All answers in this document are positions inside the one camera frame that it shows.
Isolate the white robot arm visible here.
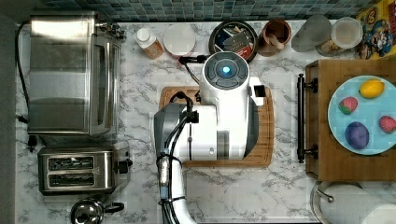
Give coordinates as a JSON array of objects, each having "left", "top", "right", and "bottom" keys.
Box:
[{"left": 152, "top": 51, "right": 263, "bottom": 224}]

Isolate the white round container lid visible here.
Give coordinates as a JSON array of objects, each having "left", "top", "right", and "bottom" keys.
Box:
[{"left": 163, "top": 23, "right": 196, "bottom": 57}]

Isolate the clear jar white lid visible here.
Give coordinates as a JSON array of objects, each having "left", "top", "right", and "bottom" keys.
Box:
[{"left": 316, "top": 17, "right": 363, "bottom": 57}]

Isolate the wooden cutting board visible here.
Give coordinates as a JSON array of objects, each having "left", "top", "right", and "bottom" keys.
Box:
[{"left": 159, "top": 86, "right": 276, "bottom": 168}]

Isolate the small bottle white cap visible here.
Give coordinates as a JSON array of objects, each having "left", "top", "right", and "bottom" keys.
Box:
[{"left": 134, "top": 28, "right": 163, "bottom": 60}]

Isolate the silver two-slot toaster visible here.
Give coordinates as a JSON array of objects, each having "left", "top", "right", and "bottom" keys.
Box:
[{"left": 37, "top": 142, "right": 133, "bottom": 195}]

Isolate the stainless steel toaster oven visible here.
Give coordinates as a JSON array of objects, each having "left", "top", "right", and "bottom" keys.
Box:
[{"left": 28, "top": 11, "right": 125, "bottom": 135}]

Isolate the metal paper towel holder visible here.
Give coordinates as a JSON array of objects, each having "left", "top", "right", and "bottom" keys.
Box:
[{"left": 310, "top": 181, "right": 361, "bottom": 224}]

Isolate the shiny metal kettle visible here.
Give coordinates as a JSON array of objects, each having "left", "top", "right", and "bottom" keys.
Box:
[{"left": 70, "top": 199, "right": 124, "bottom": 224}]

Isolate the red toy strawberry left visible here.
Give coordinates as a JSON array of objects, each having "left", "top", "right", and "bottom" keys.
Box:
[{"left": 338, "top": 96, "right": 359, "bottom": 115}]

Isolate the red toy strawberry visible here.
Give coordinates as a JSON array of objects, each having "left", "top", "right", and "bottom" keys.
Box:
[
  {"left": 379, "top": 116, "right": 396, "bottom": 133},
  {"left": 338, "top": 96, "right": 359, "bottom": 115}
]

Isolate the purple toy plum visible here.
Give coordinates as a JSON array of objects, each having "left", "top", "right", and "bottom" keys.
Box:
[{"left": 345, "top": 121, "right": 369, "bottom": 149}]

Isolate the light blue plate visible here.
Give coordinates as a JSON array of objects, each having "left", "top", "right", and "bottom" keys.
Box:
[{"left": 327, "top": 76, "right": 396, "bottom": 156}]

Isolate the yellow toy lemon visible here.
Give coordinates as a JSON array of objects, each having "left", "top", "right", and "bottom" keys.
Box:
[{"left": 359, "top": 78, "right": 385, "bottom": 99}]

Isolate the red toy strawberry right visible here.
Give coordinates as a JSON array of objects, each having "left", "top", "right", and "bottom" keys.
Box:
[{"left": 379, "top": 116, "right": 396, "bottom": 133}]

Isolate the colourful cereal box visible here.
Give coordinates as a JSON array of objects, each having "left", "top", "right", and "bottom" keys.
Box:
[{"left": 357, "top": 0, "right": 396, "bottom": 60}]

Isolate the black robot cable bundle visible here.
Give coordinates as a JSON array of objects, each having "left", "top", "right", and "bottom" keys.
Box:
[{"left": 157, "top": 91, "right": 200, "bottom": 224}]

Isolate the wooden tray black handle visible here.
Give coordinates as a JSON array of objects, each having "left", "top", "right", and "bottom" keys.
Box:
[{"left": 297, "top": 60, "right": 395, "bottom": 181}]

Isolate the black toaster oven power cord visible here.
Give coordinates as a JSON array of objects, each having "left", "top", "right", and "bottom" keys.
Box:
[{"left": 14, "top": 21, "right": 38, "bottom": 153}]

